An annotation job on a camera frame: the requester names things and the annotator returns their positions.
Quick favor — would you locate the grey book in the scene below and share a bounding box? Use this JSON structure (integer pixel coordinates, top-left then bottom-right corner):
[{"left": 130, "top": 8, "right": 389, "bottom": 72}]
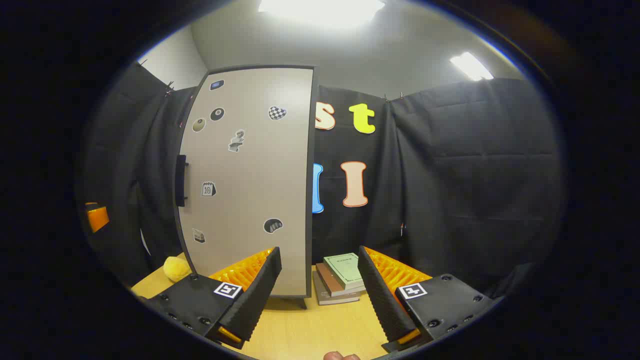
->
[{"left": 312, "top": 270, "right": 361, "bottom": 306}]

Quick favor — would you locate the light grey cabinet door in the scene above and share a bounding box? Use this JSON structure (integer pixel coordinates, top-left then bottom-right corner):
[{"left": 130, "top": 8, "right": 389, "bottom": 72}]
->
[{"left": 172, "top": 65, "right": 317, "bottom": 298}]

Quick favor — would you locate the black door handle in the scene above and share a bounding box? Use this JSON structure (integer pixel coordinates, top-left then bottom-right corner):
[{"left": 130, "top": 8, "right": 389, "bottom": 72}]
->
[{"left": 174, "top": 154, "right": 189, "bottom": 208}]

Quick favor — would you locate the black backdrop cloth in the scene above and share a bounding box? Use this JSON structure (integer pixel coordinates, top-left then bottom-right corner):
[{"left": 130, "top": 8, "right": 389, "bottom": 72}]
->
[{"left": 82, "top": 62, "right": 566, "bottom": 301}]

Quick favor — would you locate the brown book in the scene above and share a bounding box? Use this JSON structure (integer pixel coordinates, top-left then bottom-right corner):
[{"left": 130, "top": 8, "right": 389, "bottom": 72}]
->
[{"left": 315, "top": 262, "right": 366, "bottom": 297}]

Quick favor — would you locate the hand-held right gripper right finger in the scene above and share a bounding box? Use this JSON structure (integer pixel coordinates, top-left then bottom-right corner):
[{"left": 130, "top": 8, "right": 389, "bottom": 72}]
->
[{"left": 357, "top": 245, "right": 501, "bottom": 353}]

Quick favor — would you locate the yellow lumpy ball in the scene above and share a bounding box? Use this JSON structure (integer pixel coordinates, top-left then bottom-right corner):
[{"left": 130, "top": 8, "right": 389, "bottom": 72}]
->
[{"left": 163, "top": 256, "right": 192, "bottom": 283}]

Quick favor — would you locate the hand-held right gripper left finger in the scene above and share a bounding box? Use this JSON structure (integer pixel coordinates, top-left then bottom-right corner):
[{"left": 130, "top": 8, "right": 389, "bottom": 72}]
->
[{"left": 142, "top": 246, "right": 283, "bottom": 351}]

